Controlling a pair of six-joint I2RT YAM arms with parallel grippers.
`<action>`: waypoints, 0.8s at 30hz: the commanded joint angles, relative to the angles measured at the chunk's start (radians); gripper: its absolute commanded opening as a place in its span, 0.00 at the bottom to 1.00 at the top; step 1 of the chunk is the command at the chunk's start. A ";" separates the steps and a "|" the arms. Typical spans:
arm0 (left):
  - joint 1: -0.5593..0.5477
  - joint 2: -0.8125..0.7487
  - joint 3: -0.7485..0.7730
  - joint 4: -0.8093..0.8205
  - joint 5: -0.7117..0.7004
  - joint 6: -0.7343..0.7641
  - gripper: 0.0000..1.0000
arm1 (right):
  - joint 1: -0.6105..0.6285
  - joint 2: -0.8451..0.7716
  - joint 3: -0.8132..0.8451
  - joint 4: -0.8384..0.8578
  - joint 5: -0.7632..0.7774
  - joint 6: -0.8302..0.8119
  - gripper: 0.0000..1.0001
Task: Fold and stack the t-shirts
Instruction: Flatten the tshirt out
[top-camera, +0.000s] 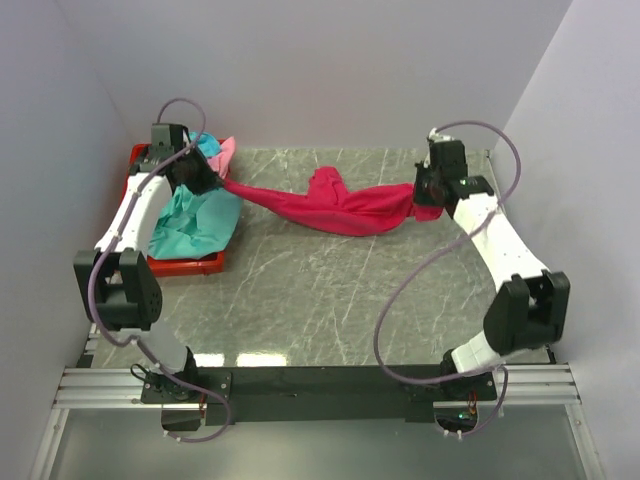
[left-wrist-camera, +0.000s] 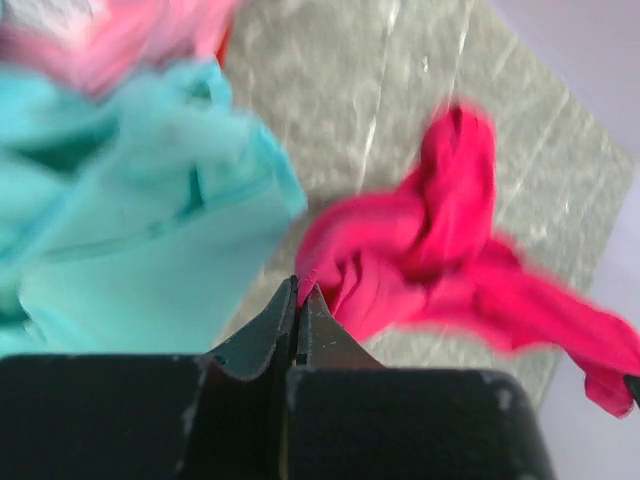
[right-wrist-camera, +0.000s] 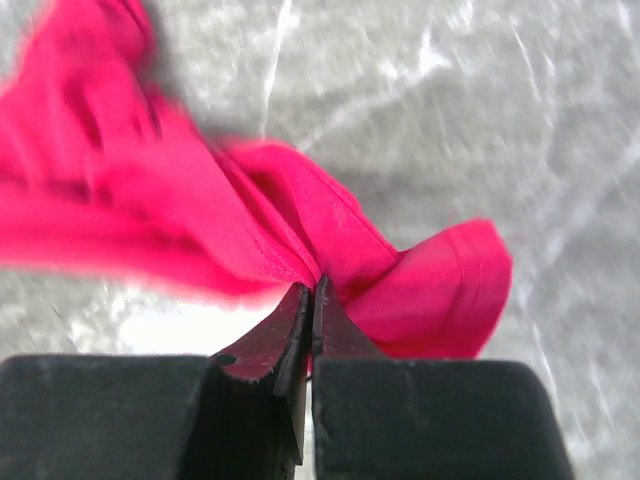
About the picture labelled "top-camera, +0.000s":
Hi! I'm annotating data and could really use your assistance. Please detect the magenta t shirt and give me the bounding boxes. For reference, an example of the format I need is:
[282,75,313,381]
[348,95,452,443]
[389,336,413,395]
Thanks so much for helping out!
[224,167,443,237]

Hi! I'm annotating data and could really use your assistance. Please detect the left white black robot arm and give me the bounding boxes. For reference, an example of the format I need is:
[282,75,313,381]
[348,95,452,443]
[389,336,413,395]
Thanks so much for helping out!
[73,147,219,402]

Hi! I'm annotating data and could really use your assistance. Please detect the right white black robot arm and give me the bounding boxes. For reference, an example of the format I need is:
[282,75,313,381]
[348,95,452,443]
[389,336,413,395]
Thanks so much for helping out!
[414,163,570,399]

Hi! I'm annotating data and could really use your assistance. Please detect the pink t shirt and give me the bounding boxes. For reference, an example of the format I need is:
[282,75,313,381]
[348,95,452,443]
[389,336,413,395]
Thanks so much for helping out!
[207,137,236,179]

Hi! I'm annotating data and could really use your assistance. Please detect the light blue t shirt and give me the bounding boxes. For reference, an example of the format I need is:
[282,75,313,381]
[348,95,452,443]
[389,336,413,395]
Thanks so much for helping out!
[183,131,222,159]

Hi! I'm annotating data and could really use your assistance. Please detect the teal green t shirt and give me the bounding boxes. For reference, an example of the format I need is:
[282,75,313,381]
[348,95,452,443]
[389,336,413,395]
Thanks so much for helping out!
[149,185,243,260]

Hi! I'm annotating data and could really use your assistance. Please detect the red plastic bin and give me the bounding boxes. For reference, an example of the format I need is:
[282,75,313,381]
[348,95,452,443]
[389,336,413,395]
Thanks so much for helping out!
[120,143,226,278]

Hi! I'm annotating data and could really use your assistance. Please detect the black base beam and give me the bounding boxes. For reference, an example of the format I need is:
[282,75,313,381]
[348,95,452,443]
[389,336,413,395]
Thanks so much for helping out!
[139,364,501,435]

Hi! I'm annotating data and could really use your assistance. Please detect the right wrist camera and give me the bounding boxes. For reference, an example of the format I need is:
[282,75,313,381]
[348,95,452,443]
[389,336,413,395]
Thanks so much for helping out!
[423,128,468,180]

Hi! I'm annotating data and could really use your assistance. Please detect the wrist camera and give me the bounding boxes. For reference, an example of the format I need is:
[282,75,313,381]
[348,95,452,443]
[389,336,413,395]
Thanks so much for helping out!
[148,123,190,162]
[423,128,468,180]

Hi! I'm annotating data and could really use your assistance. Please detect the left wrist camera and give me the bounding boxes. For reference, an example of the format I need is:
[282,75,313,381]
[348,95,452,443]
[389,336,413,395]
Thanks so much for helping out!
[148,123,190,162]

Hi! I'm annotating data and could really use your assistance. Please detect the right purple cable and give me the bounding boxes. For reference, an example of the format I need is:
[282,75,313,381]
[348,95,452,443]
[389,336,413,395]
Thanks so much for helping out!
[373,119,524,439]

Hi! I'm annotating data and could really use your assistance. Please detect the aluminium rail frame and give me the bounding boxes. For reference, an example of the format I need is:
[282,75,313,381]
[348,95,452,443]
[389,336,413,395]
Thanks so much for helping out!
[29,319,166,479]

